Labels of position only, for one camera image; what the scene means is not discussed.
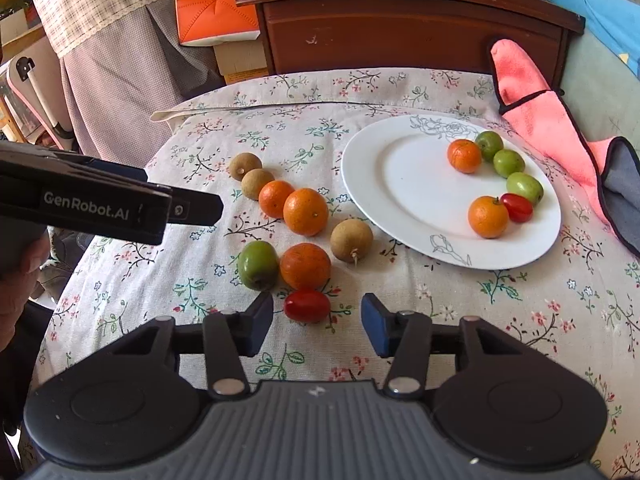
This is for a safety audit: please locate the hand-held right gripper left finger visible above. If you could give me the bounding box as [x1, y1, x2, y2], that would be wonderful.
[132, 291, 274, 401]

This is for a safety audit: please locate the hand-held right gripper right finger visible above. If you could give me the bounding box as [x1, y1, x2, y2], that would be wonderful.
[361, 293, 506, 401]

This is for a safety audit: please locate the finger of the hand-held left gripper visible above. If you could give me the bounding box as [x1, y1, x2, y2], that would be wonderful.
[0, 141, 173, 196]
[167, 192, 224, 225]

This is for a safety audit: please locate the red cherry tomato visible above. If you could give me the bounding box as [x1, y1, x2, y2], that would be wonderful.
[500, 193, 534, 223]
[283, 288, 331, 324]

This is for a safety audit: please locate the green jujube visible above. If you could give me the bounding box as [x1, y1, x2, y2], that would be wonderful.
[474, 131, 504, 162]
[506, 172, 544, 206]
[237, 240, 279, 291]
[493, 149, 526, 178]

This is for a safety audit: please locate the brown longan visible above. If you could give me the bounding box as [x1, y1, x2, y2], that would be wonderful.
[241, 168, 276, 202]
[229, 153, 263, 181]
[330, 218, 374, 267]

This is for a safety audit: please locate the small orange mandarin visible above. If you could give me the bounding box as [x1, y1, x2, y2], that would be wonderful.
[468, 195, 510, 240]
[447, 139, 482, 175]
[283, 188, 329, 237]
[279, 242, 332, 291]
[258, 180, 296, 219]

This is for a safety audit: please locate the white plate with line drawing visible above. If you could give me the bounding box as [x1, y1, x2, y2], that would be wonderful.
[341, 114, 562, 271]

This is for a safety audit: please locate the person's left hand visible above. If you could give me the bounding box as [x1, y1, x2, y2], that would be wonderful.
[0, 235, 51, 353]

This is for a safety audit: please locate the pink waffle fabric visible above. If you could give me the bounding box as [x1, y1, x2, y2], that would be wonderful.
[60, 0, 226, 156]

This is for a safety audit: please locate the grey cloth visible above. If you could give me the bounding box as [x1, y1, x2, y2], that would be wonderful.
[165, 20, 226, 101]

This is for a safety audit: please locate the floral tablecloth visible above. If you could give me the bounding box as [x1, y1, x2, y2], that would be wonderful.
[30, 67, 640, 480]

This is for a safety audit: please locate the yellow cardboard box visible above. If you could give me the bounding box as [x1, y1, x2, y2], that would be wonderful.
[214, 39, 271, 86]

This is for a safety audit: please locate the checked curtain with lace edge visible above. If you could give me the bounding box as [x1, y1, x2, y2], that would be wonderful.
[25, 0, 182, 63]

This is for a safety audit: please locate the dark wooden nightstand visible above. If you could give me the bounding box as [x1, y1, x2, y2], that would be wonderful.
[234, 0, 586, 77]

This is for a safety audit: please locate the pink cloth with black trim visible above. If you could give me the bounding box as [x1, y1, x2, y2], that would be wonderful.
[487, 37, 640, 257]

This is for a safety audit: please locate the green bed sheet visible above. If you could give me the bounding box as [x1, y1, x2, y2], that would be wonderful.
[555, 0, 640, 141]

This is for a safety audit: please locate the blue printed blanket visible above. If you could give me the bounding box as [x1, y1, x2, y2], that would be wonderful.
[502, 0, 640, 83]

